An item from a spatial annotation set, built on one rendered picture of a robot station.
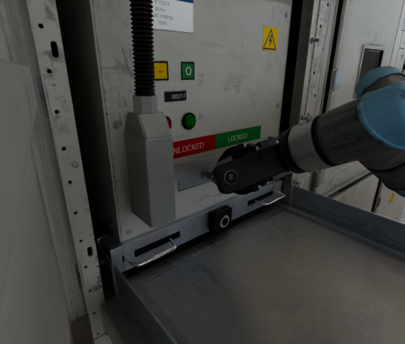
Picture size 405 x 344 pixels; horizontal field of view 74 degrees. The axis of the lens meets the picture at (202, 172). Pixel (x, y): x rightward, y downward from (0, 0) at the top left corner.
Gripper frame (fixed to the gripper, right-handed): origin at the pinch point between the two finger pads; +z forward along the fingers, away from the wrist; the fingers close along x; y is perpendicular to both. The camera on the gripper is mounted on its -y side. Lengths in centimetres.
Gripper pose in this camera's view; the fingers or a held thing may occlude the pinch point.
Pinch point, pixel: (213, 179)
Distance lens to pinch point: 56.2
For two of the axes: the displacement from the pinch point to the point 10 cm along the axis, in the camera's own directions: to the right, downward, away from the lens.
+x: -3.2, -9.5, 0.4
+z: -5.6, 2.2, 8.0
